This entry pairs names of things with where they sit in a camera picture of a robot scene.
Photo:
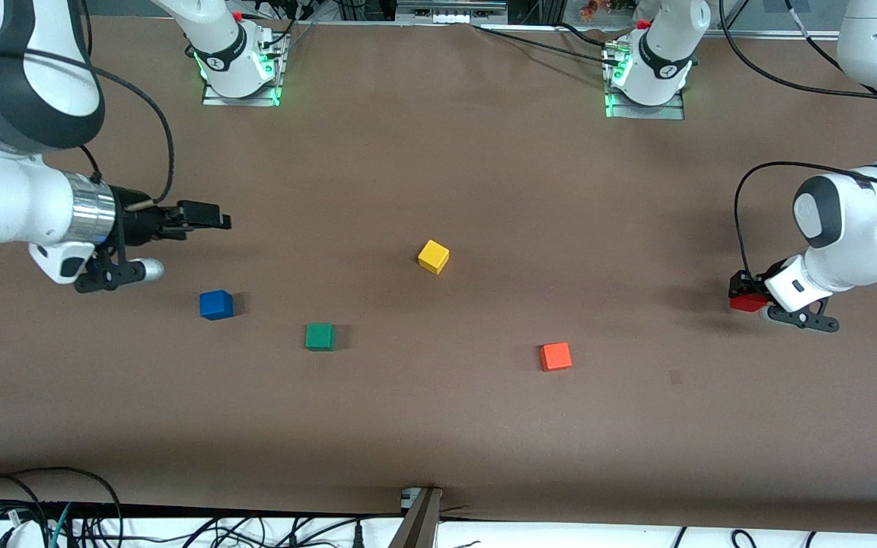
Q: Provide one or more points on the yellow wooden block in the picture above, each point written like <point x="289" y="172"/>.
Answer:
<point x="433" y="257"/>

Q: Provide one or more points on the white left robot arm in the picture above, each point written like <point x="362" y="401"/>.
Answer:
<point x="865" y="228"/>

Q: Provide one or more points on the white power strip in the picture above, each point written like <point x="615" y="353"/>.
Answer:
<point x="446" y="14"/>

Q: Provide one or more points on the orange wooden block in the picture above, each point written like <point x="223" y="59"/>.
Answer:
<point x="555" y="357"/>

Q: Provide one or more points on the black right camera bracket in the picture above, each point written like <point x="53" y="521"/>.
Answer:
<point x="107" y="274"/>

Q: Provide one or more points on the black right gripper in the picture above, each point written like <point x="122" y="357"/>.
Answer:
<point x="136" y="225"/>

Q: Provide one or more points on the black camera bracket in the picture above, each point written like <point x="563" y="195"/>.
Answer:
<point x="808" y="318"/>
<point x="107" y="274"/>

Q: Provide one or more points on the brown paper table cover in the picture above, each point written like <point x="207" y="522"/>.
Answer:
<point x="438" y="426"/>

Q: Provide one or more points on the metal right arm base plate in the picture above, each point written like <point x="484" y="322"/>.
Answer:
<point x="214" y="99"/>

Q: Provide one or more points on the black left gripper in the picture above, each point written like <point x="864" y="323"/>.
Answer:
<point x="743" y="285"/>

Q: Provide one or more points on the black left camera bracket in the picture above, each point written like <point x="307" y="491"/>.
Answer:
<point x="808" y="318"/>

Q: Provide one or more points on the grey metal post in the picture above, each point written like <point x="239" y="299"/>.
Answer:
<point x="419" y="525"/>

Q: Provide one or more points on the green wooden block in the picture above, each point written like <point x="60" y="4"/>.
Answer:
<point x="320" y="336"/>

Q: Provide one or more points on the red wooden block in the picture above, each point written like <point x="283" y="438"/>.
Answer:
<point x="747" y="304"/>

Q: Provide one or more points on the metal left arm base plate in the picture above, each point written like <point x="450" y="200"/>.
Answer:
<point x="671" y="113"/>

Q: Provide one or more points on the blue wooden block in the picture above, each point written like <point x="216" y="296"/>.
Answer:
<point x="215" y="305"/>

